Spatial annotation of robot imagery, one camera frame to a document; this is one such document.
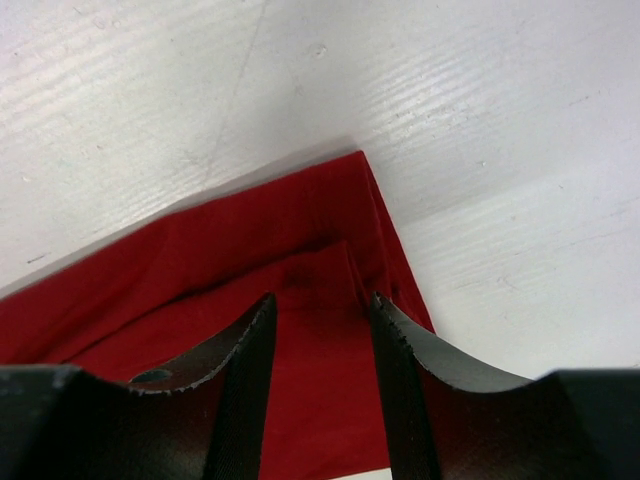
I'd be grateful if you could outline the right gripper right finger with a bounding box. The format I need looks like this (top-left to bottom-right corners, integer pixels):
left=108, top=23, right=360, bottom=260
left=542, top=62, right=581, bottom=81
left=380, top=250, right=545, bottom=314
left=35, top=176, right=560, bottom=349
left=370, top=294, right=639, bottom=479

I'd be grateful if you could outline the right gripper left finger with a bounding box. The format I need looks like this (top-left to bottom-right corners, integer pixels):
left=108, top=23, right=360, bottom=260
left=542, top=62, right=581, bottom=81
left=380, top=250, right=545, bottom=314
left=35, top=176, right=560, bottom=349
left=1, top=294, right=277, bottom=479

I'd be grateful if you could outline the red t shirt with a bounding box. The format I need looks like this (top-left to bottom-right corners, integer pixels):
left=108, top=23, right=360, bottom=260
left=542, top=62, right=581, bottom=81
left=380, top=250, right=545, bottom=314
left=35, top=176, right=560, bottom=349
left=1, top=152, right=431, bottom=479

